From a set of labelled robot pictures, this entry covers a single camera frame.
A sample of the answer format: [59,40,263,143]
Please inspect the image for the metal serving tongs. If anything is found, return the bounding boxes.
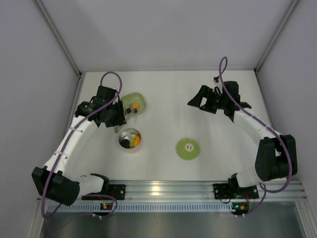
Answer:
[112,108,138,134]

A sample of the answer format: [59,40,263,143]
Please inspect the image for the orange food piece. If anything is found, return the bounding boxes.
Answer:
[132,103,139,109]

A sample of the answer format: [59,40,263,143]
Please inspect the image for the black round food piece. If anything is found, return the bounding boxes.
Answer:
[121,139,130,148]

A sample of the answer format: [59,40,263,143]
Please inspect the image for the green round lid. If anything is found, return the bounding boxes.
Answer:
[176,138,200,161]

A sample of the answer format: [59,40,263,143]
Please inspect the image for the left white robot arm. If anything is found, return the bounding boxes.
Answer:
[32,86,126,206]

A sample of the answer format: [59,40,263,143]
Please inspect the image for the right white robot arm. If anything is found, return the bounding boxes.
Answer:
[188,81,298,189]

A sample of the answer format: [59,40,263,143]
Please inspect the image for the steel lunch box bowl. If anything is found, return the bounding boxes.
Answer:
[118,128,142,152]

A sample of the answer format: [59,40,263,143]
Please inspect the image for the green food tray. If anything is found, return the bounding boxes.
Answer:
[121,92,146,114]

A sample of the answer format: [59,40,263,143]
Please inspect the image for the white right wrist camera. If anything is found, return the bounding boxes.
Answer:
[213,76,222,92]

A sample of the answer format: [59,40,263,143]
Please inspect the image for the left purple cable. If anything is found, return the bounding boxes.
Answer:
[41,71,122,219]

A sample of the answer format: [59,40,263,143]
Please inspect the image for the purple cable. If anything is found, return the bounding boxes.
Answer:
[41,71,122,219]
[219,57,293,219]

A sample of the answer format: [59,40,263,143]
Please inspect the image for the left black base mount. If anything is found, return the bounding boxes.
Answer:
[81,184,126,200]

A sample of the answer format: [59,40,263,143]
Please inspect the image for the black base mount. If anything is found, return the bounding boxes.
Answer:
[213,183,235,200]
[81,184,126,200]

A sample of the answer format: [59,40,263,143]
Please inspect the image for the aluminium mounting rail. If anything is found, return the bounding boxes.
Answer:
[110,180,307,202]

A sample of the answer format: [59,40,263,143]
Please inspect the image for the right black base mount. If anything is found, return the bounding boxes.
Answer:
[213,183,235,200]

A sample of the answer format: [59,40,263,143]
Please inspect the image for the grey slotted cable duct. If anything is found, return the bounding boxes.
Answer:
[47,201,236,213]

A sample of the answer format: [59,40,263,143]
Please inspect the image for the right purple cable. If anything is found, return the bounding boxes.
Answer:
[219,57,293,219]

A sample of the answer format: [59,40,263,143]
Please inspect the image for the left aluminium frame post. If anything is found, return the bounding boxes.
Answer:
[33,0,82,78]

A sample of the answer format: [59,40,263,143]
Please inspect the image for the aluminium frame post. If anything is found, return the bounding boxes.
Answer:
[254,0,302,76]
[33,0,82,78]

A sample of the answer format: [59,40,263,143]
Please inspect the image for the right aluminium frame post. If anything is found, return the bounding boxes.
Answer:
[254,0,302,76]

